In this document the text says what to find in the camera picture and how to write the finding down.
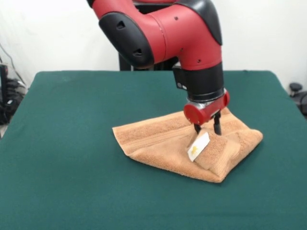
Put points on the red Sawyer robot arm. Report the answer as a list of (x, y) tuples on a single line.
[(182, 36)]

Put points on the dark green table cloth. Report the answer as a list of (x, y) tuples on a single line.
[(72, 143)]

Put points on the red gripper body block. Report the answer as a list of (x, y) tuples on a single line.
[(195, 115)]

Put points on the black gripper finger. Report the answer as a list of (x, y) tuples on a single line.
[(217, 125), (197, 129)]

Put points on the grey chair base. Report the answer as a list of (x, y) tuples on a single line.
[(295, 87)]

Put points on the black equipment pile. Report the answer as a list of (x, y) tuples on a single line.
[(9, 112)]

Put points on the tan terry towel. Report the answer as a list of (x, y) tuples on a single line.
[(148, 139)]

